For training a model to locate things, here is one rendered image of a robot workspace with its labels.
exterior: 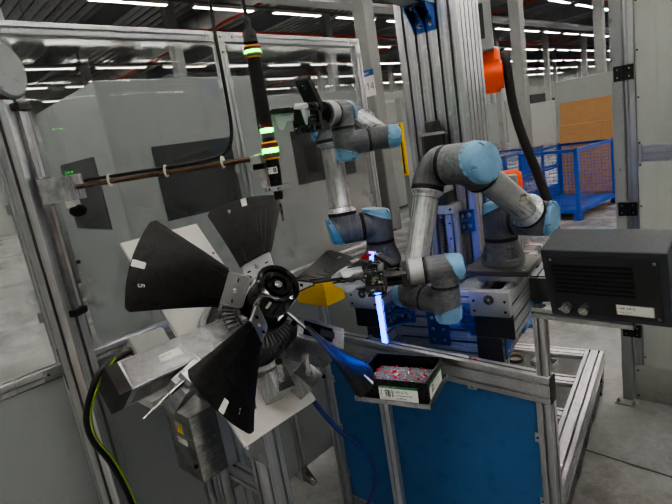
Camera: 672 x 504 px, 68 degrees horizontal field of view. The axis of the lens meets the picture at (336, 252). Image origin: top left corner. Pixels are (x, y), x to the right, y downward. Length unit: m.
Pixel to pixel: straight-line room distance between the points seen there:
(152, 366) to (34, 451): 0.74
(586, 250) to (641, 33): 1.62
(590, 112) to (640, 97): 6.45
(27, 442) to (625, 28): 2.82
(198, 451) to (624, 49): 2.39
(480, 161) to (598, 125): 7.73
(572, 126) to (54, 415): 8.49
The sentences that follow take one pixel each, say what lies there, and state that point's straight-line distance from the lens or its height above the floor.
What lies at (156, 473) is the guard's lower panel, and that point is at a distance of 2.15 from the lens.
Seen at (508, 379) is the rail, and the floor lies 0.83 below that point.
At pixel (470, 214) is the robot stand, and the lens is 2.03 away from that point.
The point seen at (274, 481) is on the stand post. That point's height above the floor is 0.61.
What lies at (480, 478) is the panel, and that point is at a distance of 1.81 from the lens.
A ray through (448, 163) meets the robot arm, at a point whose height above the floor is 1.45.
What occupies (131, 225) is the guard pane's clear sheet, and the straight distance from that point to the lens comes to 1.93.
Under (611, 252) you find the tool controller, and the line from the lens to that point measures 1.24.
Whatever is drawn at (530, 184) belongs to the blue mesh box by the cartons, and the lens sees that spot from 7.81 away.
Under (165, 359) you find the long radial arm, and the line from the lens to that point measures 1.29.
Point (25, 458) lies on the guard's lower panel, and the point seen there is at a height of 0.75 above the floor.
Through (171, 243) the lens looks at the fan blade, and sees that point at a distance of 1.29.
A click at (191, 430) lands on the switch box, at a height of 0.80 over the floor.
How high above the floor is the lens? 1.55
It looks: 12 degrees down
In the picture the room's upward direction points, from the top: 9 degrees counter-clockwise
